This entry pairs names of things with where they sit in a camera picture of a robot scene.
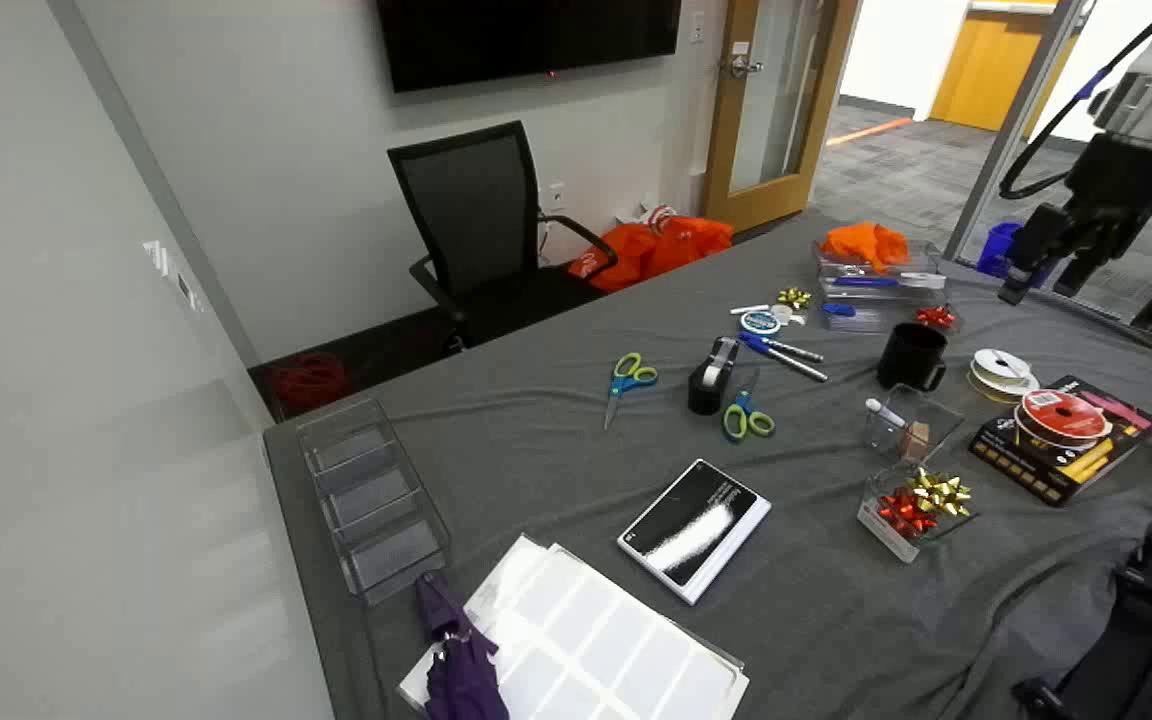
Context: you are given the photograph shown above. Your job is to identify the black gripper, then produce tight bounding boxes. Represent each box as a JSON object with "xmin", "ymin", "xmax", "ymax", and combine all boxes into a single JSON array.
[{"xmin": 994, "ymin": 128, "xmax": 1152, "ymax": 309}]

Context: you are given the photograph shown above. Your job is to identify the clear acrylic container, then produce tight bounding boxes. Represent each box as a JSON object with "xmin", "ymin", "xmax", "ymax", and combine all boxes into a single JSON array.
[{"xmin": 857, "ymin": 388, "xmax": 969, "ymax": 469}]

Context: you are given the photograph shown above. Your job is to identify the blue bin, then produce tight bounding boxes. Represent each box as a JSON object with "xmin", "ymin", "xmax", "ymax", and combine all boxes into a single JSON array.
[{"xmin": 972, "ymin": 214, "xmax": 1029, "ymax": 278}]

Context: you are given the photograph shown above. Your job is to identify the white ribbon roll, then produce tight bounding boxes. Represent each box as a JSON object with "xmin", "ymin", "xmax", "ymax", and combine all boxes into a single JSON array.
[{"xmin": 962, "ymin": 343, "xmax": 1042, "ymax": 405}]

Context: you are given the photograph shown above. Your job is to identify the red gift bow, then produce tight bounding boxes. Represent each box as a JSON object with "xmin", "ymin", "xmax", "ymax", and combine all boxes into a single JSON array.
[{"xmin": 916, "ymin": 301, "xmax": 962, "ymax": 335}]

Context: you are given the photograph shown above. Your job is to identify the red ribbon spool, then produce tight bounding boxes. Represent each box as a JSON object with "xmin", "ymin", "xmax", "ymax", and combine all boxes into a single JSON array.
[{"xmin": 1007, "ymin": 383, "xmax": 1118, "ymax": 453}]

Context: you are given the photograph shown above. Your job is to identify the black mug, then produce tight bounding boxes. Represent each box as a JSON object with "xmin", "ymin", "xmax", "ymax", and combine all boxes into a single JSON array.
[{"xmin": 871, "ymin": 314, "xmax": 953, "ymax": 397}]

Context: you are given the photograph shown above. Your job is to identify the orange cloth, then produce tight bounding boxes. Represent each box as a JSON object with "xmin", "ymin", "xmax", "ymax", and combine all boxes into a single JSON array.
[{"xmin": 816, "ymin": 214, "xmax": 916, "ymax": 277}]

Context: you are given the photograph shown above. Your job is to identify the red box with items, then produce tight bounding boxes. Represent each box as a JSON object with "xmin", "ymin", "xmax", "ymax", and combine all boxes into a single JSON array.
[{"xmin": 962, "ymin": 370, "xmax": 1152, "ymax": 512}]

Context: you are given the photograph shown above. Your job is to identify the small blue object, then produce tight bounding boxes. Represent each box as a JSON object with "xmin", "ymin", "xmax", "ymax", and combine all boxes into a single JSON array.
[{"xmin": 816, "ymin": 296, "xmax": 865, "ymax": 333}]

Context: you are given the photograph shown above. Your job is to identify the wooden block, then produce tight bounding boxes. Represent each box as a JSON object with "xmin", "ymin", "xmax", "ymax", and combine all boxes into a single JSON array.
[{"xmin": 901, "ymin": 417, "xmax": 935, "ymax": 464}]

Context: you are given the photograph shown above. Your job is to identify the large gold gift bow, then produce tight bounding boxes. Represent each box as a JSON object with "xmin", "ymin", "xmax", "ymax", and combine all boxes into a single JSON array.
[{"xmin": 908, "ymin": 464, "xmax": 976, "ymax": 522}]

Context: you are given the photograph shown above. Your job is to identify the metal bolts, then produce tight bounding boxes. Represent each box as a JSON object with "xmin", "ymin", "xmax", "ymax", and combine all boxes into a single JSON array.
[{"xmin": 748, "ymin": 341, "xmax": 835, "ymax": 388}]

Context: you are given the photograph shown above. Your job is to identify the red gift bows cluster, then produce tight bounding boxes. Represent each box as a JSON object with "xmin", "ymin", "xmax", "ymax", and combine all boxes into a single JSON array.
[{"xmin": 871, "ymin": 489, "xmax": 939, "ymax": 545}]

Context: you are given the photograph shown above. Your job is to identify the white and teal tape roll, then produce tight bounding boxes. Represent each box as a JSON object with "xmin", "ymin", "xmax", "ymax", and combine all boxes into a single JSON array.
[{"xmin": 728, "ymin": 296, "xmax": 809, "ymax": 341}]

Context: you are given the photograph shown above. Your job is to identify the blue green scissors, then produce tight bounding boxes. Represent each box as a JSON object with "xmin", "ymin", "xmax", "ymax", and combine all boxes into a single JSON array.
[
  {"xmin": 598, "ymin": 347, "xmax": 664, "ymax": 431},
  {"xmin": 717, "ymin": 370, "xmax": 779, "ymax": 447}
]

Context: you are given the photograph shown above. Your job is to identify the wooden door with glass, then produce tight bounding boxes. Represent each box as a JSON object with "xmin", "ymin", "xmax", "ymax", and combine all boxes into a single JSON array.
[{"xmin": 700, "ymin": 0, "xmax": 865, "ymax": 239}]

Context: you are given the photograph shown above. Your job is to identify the black tape dispenser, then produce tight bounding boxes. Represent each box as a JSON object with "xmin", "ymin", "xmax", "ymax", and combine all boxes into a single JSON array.
[{"xmin": 682, "ymin": 333, "xmax": 744, "ymax": 419}]

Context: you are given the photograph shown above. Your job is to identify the orange fabric bag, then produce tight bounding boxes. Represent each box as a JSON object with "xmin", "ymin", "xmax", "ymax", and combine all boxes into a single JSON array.
[{"xmin": 563, "ymin": 213, "xmax": 739, "ymax": 301}]

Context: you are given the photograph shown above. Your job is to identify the black and white flat box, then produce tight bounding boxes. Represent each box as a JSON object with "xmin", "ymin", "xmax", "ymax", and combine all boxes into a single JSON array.
[{"xmin": 611, "ymin": 453, "xmax": 775, "ymax": 606}]

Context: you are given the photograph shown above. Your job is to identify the grey tablecloth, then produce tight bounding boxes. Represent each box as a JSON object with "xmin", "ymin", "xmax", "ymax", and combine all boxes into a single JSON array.
[{"xmin": 258, "ymin": 207, "xmax": 1152, "ymax": 720}]

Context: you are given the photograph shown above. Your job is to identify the black mesh office chair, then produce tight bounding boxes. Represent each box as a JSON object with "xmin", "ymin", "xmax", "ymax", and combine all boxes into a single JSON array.
[{"xmin": 385, "ymin": 117, "xmax": 624, "ymax": 354}]

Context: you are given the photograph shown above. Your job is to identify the purple crumpled cloth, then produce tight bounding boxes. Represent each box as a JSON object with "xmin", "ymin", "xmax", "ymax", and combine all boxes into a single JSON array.
[{"xmin": 410, "ymin": 566, "xmax": 515, "ymax": 720}]

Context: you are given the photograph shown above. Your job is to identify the clear acrylic tiered tray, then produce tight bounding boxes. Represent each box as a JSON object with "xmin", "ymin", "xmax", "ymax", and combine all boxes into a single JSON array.
[{"xmin": 295, "ymin": 405, "xmax": 458, "ymax": 611}]

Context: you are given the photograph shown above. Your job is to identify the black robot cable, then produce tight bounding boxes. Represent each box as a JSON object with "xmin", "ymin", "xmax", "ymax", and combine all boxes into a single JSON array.
[{"xmin": 994, "ymin": 0, "xmax": 1152, "ymax": 205}]

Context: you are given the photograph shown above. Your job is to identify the metal frame post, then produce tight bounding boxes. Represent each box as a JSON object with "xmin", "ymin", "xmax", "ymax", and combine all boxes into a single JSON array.
[{"xmin": 939, "ymin": 0, "xmax": 1098, "ymax": 265}]

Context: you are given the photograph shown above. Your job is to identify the black wall television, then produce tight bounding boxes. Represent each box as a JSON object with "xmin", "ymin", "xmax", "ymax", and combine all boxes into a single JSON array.
[{"xmin": 373, "ymin": 0, "xmax": 686, "ymax": 95}]

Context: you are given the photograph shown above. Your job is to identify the white wall plate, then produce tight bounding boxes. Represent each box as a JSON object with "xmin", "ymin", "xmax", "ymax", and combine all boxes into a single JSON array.
[{"xmin": 140, "ymin": 235, "xmax": 202, "ymax": 311}]

